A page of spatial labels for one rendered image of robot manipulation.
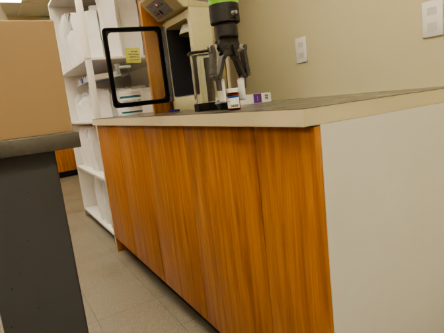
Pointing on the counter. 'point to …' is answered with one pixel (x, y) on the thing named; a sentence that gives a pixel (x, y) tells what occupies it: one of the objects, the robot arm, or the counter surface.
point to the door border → (112, 70)
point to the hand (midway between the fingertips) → (232, 92)
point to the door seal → (111, 68)
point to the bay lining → (180, 63)
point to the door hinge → (167, 63)
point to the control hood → (168, 5)
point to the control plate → (159, 8)
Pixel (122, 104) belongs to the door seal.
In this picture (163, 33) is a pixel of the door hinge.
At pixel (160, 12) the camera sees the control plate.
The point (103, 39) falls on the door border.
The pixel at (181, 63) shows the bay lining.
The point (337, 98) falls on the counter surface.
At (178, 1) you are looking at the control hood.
